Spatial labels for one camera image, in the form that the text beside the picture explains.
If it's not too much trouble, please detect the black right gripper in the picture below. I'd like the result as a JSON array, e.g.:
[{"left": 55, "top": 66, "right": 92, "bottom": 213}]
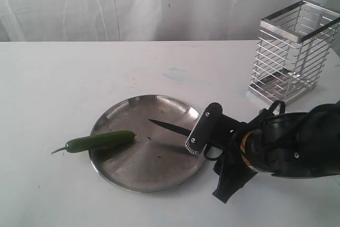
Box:
[{"left": 203, "top": 114, "right": 259, "bottom": 203}]

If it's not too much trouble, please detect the black knife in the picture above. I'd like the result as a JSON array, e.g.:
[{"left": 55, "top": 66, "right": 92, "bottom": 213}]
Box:
[{"left": 149, "top": 119, "right": 191, "bottom": 137}]

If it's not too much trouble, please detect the green cucumber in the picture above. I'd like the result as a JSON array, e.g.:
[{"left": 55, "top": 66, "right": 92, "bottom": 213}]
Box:
[{"left": 51, "top": 130, "right": 135, "bottom": 155}]

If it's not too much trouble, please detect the metal wire utensil holder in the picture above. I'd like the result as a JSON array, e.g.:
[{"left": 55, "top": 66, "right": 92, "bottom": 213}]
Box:
[{"left": 248, "top": 0, "right": 339, "bottom": 104}]

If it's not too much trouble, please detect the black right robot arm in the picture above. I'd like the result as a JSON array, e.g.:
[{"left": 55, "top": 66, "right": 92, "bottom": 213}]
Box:
[{"left": 208, "top": 103, "right": 339, "bottom": 202}]

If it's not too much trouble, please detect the round stainless steel plate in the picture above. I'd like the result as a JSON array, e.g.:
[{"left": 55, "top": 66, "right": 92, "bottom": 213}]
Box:
[{"left": 89, "top": 95, "right": 206, "bottom": 192}]

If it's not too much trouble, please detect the white backdrop curtain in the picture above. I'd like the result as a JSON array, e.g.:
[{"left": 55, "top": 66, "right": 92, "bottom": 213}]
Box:
[{"left": 1, "top": 0, "right": 339, "bottom": 41}]

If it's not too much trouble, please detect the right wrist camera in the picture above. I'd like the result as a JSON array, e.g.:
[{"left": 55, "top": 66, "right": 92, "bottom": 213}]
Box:
[{"left": 185, "top": 102, "right": 223, "bottom": 155}]

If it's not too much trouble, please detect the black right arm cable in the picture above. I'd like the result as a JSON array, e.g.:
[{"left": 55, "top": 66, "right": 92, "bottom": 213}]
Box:
[{"left": 259, "top": 100, "right": 286, "bottom": 116}]

